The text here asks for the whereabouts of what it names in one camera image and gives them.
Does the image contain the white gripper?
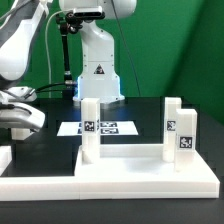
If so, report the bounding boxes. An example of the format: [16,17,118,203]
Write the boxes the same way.
[0,101,45,131]

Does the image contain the white desk tabletop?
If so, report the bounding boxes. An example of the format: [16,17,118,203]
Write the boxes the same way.
[75,144,220,198]

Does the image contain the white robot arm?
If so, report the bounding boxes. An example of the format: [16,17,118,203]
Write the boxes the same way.
[0,0,137,132]

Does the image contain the sheet of fiducial markers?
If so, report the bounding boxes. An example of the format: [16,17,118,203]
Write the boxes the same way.
[57,121,138,136]

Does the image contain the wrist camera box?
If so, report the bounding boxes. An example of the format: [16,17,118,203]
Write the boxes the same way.
[2,86,37,102]

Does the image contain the white cable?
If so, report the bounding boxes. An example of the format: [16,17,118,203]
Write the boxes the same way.
[44,9,73,98]

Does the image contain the black cables on table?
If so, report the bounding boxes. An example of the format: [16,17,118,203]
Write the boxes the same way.
[33,81,75,98]

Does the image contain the white U-shaped fixture frame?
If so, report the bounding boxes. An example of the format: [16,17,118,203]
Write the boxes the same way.
[0,143,221,202]

